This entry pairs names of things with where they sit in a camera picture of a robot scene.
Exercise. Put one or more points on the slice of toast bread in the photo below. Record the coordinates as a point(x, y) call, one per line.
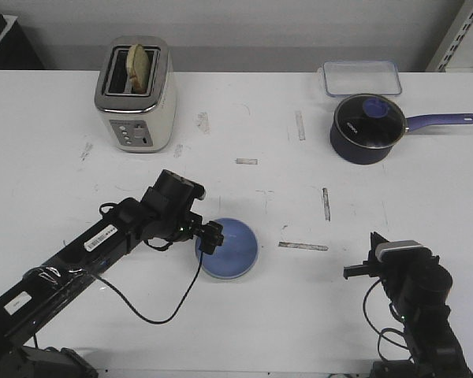
point(138, 68)

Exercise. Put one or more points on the blue bowl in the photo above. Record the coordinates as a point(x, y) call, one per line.
point(237, 254)

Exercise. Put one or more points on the clear plastic food container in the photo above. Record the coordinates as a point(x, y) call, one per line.
point(344, 78)

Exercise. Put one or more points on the white metal shelf upright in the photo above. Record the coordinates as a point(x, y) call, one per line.
point(455, 51)

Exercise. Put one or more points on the dark blue saucepan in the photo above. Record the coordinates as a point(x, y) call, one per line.
point(366, 156)

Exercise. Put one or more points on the glass pot lid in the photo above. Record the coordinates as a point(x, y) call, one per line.
point(369, 120)

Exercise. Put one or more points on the cream and silver toaster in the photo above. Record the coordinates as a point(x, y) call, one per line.
point(138, 123)

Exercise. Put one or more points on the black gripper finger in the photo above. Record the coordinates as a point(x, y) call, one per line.
point(210, 237)
point(379, 246)

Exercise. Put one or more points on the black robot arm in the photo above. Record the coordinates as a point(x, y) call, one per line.
point(44, 291)
point(417, 287)

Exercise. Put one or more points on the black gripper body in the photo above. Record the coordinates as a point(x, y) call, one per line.
point(169, 215)
point(390, 270)

